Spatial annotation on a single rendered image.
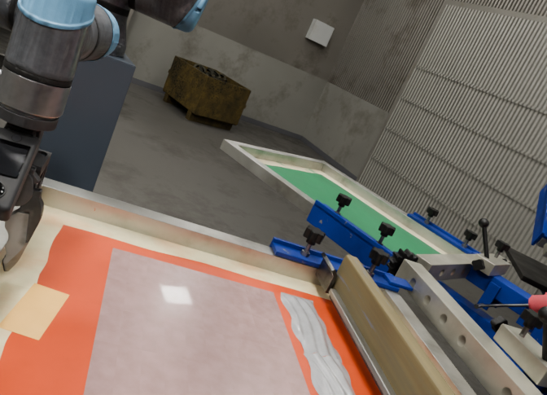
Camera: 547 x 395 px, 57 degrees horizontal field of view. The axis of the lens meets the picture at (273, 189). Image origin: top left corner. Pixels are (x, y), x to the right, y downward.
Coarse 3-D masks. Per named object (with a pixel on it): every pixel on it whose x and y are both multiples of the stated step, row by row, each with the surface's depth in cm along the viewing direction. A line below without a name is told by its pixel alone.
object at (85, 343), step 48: (48, 336) 60; (96, 336) 63; (144, 336) 67; (192, 336) 72; (0, 384) 51; (48, 384) 54; (96, 384) 56; (144, 384) 59; (192, 384) 63; (240, 384) 66; (288, 384) 71
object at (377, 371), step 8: (336, 296) 94; (336, 304) 93; (344, 312) 90; (344, 320) 89; (352, 320) 88; (352, 328) 85; (352, 336) 85; (360, 336) 84; (360, 344) 82; (368, 352) 80; (368, 360) 79; (376, 360) 79; (376, 368) 77; (376, 376) 75; (384, 376) 75; (384, 384) 73; (384, 392) 73; (392, 392) 72
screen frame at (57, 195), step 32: (64, 192) 89; (0, 224) 71; (128, 224) 93; (160, 224) 94; (192, 224) 99; (0, 256) 66; (224, 256) 99; (256, 256) 101; (384, 288) 110; (416, 320) 101
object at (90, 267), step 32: (64, 256) 77; (96, 256) 81; (128, 256) 85; (160, 256) 89; (64, 288) 70; (96, 288) 73; (128, 288) 76; (160, 288) 80; (192, 288) 84; (224, 288) 88; (256, 288) 93; (288, 288) 99; (192, 320) 75; (224, 320) 79; (256, 320) 83; (288, 320) 87; (352, 352) 86
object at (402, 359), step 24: (360, 264) 96; (336, 288) 97; (360, 288) 90; (360, 312) 87; (384, 312) 81; (384, 336) 79; (408, 336) 76; (384, 360) 77; (408, 360) 72; (408, 384) 71; (432, 384) 66
